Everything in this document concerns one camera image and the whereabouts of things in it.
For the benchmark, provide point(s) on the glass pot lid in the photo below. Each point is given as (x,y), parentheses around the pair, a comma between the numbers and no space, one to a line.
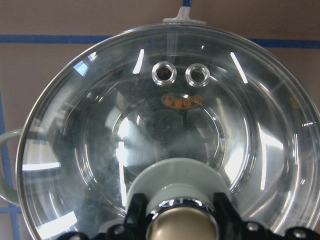
(165,140)

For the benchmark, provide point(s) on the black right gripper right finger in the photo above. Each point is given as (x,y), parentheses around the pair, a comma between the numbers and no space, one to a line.
(227,218)

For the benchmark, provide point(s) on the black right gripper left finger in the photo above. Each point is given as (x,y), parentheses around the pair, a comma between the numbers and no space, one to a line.
(138,219)

